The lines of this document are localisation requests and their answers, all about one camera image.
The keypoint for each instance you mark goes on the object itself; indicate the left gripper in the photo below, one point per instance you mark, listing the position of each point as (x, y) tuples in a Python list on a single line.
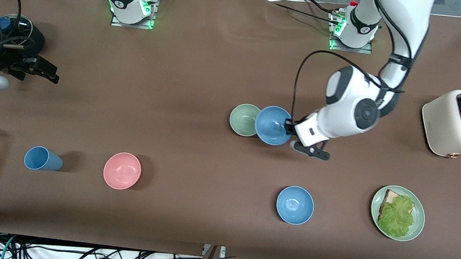
[(288, 127)]

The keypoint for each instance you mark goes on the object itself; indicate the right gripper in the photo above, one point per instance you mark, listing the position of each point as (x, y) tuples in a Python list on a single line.
[(24, 49)]

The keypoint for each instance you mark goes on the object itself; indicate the blue bowl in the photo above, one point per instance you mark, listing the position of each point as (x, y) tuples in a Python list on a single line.
[(272, 125), (295, 205)]

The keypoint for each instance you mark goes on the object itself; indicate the pale green bowl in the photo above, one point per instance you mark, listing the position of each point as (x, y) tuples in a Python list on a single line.
[(241, 120)]

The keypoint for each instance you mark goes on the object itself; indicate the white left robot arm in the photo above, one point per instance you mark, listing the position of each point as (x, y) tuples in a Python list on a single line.
[(407, 19)]

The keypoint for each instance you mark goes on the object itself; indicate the pink bowl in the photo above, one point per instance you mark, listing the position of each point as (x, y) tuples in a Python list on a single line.
[(122, 171)]

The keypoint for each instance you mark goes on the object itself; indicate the glass lid blue knob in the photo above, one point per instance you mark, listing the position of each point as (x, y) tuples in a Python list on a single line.
[(24, 28)]

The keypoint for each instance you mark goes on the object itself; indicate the blue cup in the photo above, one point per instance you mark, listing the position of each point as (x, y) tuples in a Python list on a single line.
[(42, 159)]

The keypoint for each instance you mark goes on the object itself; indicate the brown table cover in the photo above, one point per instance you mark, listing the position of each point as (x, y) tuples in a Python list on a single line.
[(203, 60)]

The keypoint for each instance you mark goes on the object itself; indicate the white toast slice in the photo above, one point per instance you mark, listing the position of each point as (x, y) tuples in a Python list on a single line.
[(391, 196)]

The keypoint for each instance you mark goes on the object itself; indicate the green lettuce leaf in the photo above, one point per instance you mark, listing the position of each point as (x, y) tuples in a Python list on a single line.
[(398, 217)]

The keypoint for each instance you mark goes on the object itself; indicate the cream white toaster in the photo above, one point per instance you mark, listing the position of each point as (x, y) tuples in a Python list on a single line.
[(444, 123)]

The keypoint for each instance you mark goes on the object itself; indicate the pale green plate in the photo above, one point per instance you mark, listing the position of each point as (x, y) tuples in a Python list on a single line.
[(418, 219)]

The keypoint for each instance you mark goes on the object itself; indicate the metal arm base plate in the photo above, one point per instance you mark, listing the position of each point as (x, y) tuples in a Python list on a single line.
[(133, 25), (350, 49)]

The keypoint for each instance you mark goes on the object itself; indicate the small metal bracket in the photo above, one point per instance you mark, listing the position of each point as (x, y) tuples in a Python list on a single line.
[(223, 250)]

